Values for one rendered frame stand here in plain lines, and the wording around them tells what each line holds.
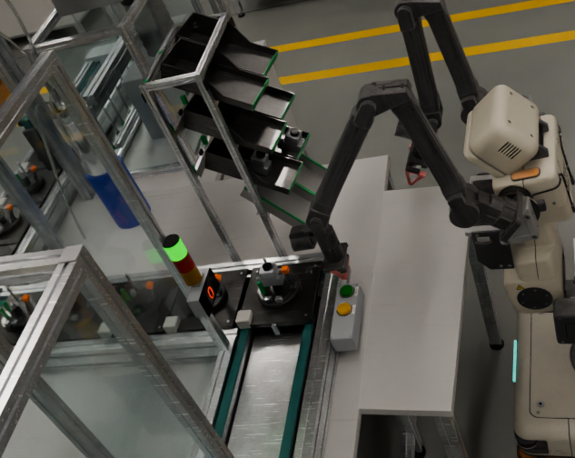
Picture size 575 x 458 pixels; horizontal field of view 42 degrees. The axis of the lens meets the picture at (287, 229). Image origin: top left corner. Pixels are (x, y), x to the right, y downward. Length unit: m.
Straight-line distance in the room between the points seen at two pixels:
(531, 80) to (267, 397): 2.95
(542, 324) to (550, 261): 0.66
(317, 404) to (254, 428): 0.20
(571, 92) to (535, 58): 0.43
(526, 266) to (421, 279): 0.32
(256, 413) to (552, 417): 1.05
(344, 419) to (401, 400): 0.16
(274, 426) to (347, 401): 0.22
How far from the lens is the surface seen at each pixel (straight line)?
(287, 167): 2.39
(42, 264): 1.10
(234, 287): 2.43
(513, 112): 2.07
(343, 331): 2.17
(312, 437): 2.00
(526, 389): 2.78
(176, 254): 1.98
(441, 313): 2.27
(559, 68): 4.67
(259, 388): 2.20
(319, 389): 2.08
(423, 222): 2.55
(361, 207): 2.68
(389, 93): 1.81
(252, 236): 2.75
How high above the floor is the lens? 2.58
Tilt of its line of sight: 39 degrees down
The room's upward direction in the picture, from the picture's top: 24 degrees counter-clockwise
